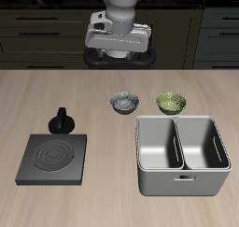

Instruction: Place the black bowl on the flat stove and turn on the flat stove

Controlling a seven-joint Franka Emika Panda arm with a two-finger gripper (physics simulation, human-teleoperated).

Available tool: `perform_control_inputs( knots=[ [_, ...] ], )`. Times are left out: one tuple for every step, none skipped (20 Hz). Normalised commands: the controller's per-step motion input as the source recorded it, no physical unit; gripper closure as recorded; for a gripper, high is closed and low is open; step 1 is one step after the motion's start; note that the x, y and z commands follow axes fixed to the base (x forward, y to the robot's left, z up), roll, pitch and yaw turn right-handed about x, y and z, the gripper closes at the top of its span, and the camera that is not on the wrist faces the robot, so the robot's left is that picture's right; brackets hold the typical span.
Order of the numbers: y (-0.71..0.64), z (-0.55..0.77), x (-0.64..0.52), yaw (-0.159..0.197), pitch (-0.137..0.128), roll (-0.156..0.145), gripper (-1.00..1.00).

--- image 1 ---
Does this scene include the dark kitchen cupboards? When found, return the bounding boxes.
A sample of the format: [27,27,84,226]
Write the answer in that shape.
[0,0,207,71]

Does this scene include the dark grey flat stove plate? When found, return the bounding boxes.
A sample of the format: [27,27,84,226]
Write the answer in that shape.
[14,133,89,187]

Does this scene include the grey kitchen cupboard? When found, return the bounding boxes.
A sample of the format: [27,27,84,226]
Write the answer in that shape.
[191,0,239,71]

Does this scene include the round black stove knob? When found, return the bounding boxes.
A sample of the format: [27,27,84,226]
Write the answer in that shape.
[48,106,77,135]

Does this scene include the white two-bin basket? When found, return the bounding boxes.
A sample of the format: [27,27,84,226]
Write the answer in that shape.
[134,114,232,198]

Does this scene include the black bowl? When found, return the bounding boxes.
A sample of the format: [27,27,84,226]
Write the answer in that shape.
[109,91,140,116]

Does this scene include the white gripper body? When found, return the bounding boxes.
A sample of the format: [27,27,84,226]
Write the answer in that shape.
[84,22,153,54]

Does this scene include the green bowl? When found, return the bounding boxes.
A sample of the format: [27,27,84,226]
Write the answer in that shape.
[155,92,188,116]

